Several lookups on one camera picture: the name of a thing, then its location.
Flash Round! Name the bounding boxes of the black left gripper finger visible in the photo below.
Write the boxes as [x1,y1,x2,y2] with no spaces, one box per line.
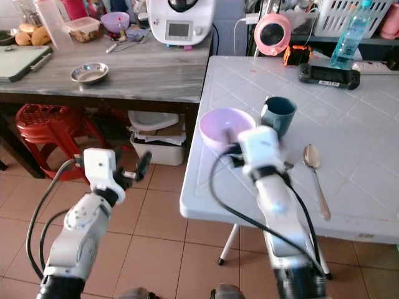
[136,151,153,181]

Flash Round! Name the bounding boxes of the pink plastic bowl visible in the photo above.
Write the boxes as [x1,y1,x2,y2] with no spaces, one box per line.
[199,107,257,154]

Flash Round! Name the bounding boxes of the white plastic storage bin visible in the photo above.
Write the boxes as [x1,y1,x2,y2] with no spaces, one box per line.
[128,110,186,166]

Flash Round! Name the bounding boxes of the dark teal cup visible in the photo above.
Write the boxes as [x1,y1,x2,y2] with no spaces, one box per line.
[261,97,297,139]

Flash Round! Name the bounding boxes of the metal spoon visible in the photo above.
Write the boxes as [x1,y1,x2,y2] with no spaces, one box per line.
[304,145,332,221]

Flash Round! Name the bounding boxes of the white metal table leg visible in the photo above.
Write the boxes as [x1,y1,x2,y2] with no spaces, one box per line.
[217,223,241,267]

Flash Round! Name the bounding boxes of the grey topped wooden table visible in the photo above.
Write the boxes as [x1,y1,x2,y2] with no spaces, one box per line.
[0,31,213,181]

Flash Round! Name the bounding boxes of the red plastic stool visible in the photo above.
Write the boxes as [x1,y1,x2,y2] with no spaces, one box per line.
[16,103,103,181]

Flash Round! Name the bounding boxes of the small steel dish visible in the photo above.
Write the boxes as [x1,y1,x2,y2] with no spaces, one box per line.
[70,62,109,85]

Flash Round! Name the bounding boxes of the white plastic folding table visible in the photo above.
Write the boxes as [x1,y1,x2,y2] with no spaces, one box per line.
[180,56,399,244]

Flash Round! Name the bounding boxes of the orange and black device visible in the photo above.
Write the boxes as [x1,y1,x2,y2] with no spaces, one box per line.
[282,45,312,67]

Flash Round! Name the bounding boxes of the pink round appliance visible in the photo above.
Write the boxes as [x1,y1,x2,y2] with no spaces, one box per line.
[254,12,292,57]

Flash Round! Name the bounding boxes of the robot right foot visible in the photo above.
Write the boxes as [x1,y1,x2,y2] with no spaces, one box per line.
[209,283,247,299]

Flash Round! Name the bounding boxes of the white kitchen cooking machine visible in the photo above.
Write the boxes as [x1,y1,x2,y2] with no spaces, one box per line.
[147,0,216,48]

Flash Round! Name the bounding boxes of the purple plastic bowl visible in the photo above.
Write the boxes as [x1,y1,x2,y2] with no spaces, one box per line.
[101,12,130,34]

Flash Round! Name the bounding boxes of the clear plastic food container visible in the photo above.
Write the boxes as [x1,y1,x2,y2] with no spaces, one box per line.
[62,17,102,43]

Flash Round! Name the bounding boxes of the green and white cutting board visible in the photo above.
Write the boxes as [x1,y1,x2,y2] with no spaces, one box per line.
[0,45,53,83]

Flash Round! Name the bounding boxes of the clear blue water bottle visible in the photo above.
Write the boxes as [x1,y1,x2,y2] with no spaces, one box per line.
[329,0,373,70]

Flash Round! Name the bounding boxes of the white plastic basket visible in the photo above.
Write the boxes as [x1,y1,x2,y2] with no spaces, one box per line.
[314,0,393,39]

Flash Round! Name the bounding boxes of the brown bread roll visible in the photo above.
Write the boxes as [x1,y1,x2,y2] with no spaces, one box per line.
[31,26,52,46]
[14,31,33,47]

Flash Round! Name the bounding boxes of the pink plastic container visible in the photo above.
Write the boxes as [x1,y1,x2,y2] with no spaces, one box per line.
[380,6,399,39]

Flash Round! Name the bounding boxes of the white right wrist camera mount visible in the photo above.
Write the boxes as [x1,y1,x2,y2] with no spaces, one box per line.
[237,126,283,178]

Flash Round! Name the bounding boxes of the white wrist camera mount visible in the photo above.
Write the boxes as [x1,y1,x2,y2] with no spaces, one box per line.
[237,126,283,178]
[84,148,125,191]

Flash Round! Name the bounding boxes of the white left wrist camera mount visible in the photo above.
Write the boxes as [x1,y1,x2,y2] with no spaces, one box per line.
[84,148,125,191]

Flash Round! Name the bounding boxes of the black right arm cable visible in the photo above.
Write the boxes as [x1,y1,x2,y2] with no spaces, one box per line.
[209,151,329,278]

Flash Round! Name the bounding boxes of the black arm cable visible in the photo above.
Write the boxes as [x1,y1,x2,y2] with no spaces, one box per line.
[26,159,87,281]
[209,151,329,278]

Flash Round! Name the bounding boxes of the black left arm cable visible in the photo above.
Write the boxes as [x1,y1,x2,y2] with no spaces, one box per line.
[26,159,87,281]

